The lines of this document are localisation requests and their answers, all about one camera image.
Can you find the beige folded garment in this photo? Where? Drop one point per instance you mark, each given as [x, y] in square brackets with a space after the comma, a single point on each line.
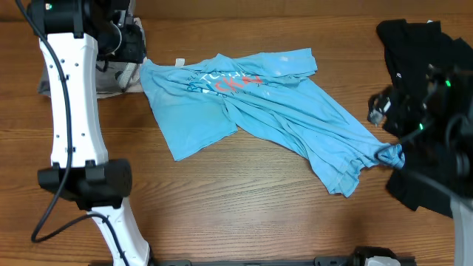
[119, 72]

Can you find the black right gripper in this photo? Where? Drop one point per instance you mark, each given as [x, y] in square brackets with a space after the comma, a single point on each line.
[403, 102]

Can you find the black garment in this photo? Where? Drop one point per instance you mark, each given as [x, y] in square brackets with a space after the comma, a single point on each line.
[409, 48]

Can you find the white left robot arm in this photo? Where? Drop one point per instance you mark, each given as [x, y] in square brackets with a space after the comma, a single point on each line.
[78, 39]

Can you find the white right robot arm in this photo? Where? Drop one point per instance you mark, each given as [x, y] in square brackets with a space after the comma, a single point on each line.
[434, 142]

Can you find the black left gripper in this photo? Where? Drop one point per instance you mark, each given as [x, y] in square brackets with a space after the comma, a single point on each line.
[135, 49]

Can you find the light blue printed t-shirt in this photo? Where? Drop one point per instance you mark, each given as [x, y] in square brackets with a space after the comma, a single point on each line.
[271, 96]

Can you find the grey folded garment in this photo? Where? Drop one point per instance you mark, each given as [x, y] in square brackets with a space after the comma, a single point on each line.
[117, 79]

